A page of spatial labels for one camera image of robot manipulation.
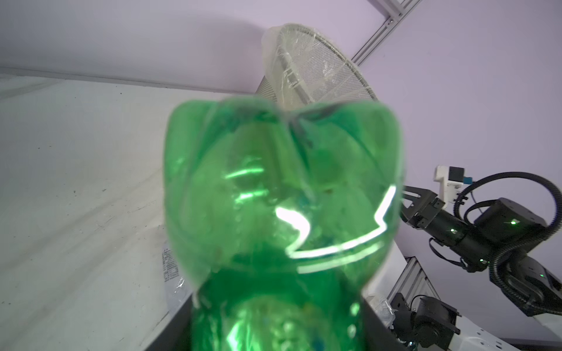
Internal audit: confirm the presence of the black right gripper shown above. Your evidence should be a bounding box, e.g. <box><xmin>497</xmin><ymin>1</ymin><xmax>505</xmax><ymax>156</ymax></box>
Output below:
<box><xmin>400</xmin><ymin>187</ymin><xmax>467</xmax><ymax>247</ymax></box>

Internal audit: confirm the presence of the aluminium frame profile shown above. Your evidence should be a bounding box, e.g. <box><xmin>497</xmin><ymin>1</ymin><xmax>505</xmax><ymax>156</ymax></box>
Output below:
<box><xmin>351</xmin><ymin>0</ymin><xmax>421</xmax><ymax>66</ymax></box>

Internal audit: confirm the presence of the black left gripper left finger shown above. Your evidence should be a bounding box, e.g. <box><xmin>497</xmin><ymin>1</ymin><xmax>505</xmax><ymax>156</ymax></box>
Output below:
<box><xmin>145</xmin><ymin>297</ymin><xmax>193</xmax><ymax>351</ymax></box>

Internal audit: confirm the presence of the grey mesh waste bin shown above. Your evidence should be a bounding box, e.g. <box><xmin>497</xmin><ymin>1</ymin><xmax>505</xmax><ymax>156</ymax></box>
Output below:
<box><xmin>254</xmin><ymin>23</ymin><xmax>378</xmax><ymax>111</ymax></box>

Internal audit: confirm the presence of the green plastic bin liner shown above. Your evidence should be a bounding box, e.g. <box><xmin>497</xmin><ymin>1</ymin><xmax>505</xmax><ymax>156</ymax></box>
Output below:
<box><xmin>261</xmin><ymin>23</ymin><xmax>378</xmax><ymax>111</ymax></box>

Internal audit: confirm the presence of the green plastic bottle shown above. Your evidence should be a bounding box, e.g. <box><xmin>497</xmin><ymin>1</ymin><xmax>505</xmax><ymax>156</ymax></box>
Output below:
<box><xmin>163</xmin><ymin>97</ymin><xmax>403</xmax><ymax>350</ymax></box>

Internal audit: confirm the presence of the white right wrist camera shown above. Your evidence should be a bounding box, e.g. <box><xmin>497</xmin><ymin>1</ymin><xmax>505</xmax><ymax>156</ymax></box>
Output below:
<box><xmin>434</xmin><ymin>165</ymin><xmax>473</xmax><ymax>210</ymax></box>

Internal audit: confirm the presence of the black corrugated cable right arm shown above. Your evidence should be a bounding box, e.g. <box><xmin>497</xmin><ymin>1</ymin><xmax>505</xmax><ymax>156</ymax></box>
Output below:
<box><xmin>453</xmin><ymin>172</ymin><xmax>562</xmax><ymax>308</ymax></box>

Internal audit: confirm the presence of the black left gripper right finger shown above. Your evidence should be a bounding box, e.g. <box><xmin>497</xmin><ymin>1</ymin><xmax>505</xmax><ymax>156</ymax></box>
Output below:
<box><xmin>361</xmin><ymin>298</ymin><xmax>407</xmax><ymax>351</ymax></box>

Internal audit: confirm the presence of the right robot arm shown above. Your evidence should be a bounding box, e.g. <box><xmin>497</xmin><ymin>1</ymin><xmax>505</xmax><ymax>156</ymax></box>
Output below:
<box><xmin>401</xmin><ymin>172</ymin><xmax>561</xmax><ymax>336</ymax></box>

